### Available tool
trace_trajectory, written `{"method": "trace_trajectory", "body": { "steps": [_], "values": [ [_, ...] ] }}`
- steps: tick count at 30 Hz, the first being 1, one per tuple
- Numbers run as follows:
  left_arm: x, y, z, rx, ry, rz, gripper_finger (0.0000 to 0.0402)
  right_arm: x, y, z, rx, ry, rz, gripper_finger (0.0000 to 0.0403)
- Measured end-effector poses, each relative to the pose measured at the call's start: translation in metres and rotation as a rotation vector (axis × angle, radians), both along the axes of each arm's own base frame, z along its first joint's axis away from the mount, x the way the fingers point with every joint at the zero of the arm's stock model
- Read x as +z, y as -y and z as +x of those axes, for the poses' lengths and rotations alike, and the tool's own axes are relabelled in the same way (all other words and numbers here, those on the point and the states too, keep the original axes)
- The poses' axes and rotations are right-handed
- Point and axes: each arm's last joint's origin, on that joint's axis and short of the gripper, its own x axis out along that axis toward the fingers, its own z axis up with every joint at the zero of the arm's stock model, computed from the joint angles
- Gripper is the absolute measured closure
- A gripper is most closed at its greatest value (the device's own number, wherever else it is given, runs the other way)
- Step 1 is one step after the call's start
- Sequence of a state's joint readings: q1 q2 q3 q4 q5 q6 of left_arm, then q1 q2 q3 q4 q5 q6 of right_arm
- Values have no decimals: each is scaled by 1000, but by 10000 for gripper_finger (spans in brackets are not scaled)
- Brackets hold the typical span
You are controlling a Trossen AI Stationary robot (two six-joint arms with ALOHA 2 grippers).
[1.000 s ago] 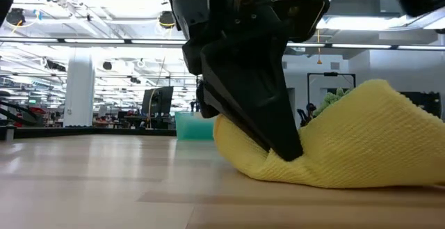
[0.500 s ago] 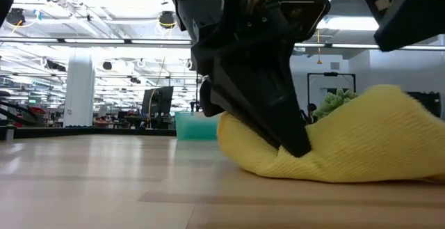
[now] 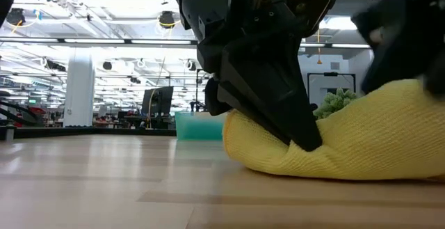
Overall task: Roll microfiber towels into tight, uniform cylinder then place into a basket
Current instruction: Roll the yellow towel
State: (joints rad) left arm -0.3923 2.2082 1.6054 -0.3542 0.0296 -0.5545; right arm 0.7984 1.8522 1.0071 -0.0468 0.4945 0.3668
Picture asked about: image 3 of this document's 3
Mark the black ceiling camera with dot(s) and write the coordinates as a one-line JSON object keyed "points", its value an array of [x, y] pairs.
{"points": [[167, 19], [15, 16]]}

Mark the black metal table frame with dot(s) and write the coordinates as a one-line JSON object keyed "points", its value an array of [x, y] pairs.
{"points": [[104, 131]]}

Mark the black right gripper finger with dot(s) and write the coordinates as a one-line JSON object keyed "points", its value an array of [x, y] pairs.
{"points": [[403, 62]]}

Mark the yellow microfiber towel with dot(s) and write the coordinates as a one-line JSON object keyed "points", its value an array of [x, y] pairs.
{"points": [[365, 145]]}

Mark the green potted plant white pot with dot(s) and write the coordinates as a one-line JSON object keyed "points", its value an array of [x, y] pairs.
{"points": [[333, 103]]}

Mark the white pillar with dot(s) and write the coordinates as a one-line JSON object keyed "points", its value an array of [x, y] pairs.
{"points": [[79, 86]]}

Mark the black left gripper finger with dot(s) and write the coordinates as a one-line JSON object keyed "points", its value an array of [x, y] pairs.
{"points": [[271, 93], [213, 98]]}

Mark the teal translucent plastic basket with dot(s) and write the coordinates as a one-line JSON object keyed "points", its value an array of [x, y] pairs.
{"points": [[194, 128]]}

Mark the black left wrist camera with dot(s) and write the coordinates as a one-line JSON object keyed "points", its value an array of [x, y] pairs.
{"points": [[309, 13]]}

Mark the black computer monitor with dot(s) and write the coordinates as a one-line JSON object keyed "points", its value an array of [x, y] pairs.
{"points": [[158, 100]]}

